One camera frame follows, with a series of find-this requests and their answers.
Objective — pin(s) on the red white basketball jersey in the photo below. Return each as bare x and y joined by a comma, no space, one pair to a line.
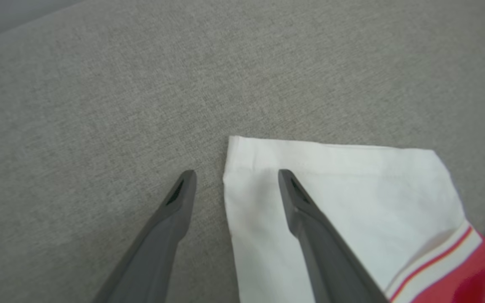
352,189

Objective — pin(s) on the grey fabric sofa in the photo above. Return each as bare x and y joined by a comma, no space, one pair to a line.
141,105

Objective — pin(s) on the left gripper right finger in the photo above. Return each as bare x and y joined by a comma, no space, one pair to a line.
326,261

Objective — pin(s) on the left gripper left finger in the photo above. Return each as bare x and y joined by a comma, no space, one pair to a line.
162,244

